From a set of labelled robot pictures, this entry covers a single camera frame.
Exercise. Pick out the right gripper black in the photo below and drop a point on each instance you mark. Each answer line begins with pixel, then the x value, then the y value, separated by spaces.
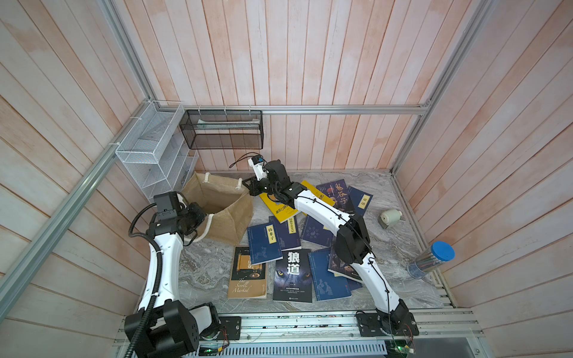
pixel 254 187

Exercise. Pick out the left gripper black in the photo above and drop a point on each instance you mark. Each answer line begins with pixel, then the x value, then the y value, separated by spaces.
pixel 199 214

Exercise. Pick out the brown canvas tote bag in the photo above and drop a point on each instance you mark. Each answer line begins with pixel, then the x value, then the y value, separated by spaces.
pixel 227 203

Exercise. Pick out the purple book yellow label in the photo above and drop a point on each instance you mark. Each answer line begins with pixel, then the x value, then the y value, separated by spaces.
pixel 287 233

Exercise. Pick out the blue book Han Feizi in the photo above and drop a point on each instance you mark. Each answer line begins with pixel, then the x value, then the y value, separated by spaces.
pixel 264 246

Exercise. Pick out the brown book Scroll Marked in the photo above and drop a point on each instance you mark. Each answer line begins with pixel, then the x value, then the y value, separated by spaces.
pixel 247 280

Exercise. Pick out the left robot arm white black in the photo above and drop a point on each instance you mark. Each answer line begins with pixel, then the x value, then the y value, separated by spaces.
pixel 162 326

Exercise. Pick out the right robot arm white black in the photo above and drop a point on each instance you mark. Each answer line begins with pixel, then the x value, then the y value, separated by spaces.
pixel 352 243

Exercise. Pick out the yellow book left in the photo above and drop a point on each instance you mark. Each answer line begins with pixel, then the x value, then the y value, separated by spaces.
pixel 281 212

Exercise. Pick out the yellow book right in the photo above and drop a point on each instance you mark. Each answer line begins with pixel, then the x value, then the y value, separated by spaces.
pixel 318 193

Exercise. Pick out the blue book yellow label middle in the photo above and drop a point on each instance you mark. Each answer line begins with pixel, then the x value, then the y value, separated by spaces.
pixel 315 232

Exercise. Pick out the dark portrait book far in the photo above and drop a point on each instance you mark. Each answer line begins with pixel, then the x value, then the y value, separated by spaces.
pixel 338 192

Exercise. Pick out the dark portrait book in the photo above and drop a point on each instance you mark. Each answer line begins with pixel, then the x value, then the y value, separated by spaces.
pixel 338 192
pixel 341 269

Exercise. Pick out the black wolf book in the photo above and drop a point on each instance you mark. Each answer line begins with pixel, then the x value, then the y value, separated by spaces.
pixel 293 277

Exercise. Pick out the small blue book far right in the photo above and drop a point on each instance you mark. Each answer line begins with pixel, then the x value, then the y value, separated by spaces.
pixel 361 200

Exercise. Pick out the dark portrait book near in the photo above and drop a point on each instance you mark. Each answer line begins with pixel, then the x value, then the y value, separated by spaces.
pixel 341 269

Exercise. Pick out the blue book bottom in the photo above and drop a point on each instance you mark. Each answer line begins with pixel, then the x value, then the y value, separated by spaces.
pixel 326 285

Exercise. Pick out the white tape roll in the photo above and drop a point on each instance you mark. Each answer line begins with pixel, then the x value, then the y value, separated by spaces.
pixel 390 218

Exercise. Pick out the clear tube blue cap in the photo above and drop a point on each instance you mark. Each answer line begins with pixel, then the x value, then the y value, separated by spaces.
pixel 430 259

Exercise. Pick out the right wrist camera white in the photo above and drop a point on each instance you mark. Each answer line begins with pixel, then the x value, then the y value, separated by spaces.
pixel 257 163

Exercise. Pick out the white wire mesh shelf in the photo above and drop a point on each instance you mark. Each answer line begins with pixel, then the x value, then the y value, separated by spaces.
pixel 154 151

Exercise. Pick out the black mesh wall basket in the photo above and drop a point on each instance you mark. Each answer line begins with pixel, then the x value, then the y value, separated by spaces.
pixel 223 129

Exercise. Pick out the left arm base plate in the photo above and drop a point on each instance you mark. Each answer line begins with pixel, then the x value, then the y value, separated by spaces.
pixel 229 329

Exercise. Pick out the aluminium frame bar back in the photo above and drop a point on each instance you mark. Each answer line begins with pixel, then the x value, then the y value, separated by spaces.
pixel 329 109

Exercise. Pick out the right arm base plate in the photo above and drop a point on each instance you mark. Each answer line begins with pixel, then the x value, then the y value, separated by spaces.
pixel 371 324

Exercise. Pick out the aluminium rail front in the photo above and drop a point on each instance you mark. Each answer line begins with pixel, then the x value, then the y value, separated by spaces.
pixel 343 326

